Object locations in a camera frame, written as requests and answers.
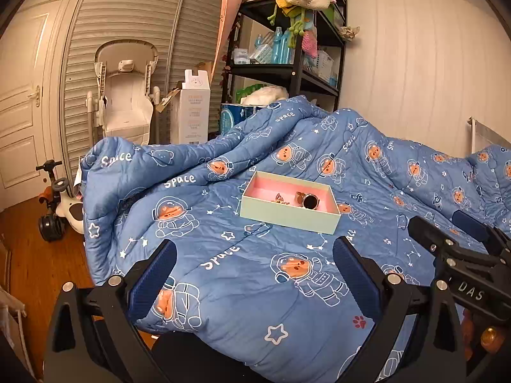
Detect child's ride-on scooter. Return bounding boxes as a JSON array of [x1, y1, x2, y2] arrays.
[[36, 160, 87, 243]]

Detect rose gold wrist watch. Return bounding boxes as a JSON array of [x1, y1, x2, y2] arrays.
[[295, 192, 321, 210]]

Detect white panelled door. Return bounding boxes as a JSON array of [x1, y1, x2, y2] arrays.
[[0, 0, 75, 213]]

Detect green knitted toy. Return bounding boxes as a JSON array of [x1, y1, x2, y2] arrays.
[[267, 0, 317, 47]]

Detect black metal shelf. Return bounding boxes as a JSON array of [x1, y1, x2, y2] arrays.
[[223, 0, 349, 113]]

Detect white fluffy plush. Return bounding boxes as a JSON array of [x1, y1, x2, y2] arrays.
[[241, 86, 289, 107]]

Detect pink paper pennant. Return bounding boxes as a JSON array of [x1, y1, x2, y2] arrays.
[[211, 0, 250, 83]]

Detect tall white carton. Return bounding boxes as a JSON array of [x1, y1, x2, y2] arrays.
[[171, 69, 211, 145]]

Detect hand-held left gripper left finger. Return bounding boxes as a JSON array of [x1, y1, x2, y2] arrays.
[[42, 238, 178, 383]]

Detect pink knitted pouch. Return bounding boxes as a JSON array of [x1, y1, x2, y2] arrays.
[[301, 32, 321, 59]]

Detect blue astronaut bear printed blanket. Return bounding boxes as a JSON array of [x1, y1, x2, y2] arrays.
[[78, 96, 511, 383]]

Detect blue tissue pack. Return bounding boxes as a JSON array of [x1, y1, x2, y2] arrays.
[[221, 103, 264, 135]]

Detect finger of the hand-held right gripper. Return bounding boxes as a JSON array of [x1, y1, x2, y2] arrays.
[[407, 216, 480, 264], [453, 209, 511, 254]]

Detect person's right hand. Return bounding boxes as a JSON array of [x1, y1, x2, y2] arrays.
[[463, 310, 501, 362]]

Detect blue plastic bottle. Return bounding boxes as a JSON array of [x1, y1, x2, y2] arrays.
[[282, 32, 296, 64], [272, 27, 284, 64]]

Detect green pack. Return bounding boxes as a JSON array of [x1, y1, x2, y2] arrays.
[[235, 84, 267, 103]]

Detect white packets on shelf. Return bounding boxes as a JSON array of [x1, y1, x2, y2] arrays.
[[315, 50, 337, 85]]

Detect white baby high chair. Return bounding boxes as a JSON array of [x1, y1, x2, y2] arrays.
[[86, 39, 164, 146]]

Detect pale green box pink inside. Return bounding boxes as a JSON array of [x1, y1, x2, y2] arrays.
[[240, 170, 342, 235]]

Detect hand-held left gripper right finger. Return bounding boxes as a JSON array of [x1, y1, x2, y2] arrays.
[[332, 235, 468, 383]]

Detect louvred closet door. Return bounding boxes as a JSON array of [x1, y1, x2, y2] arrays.
[[60, 0, 241, 176]]

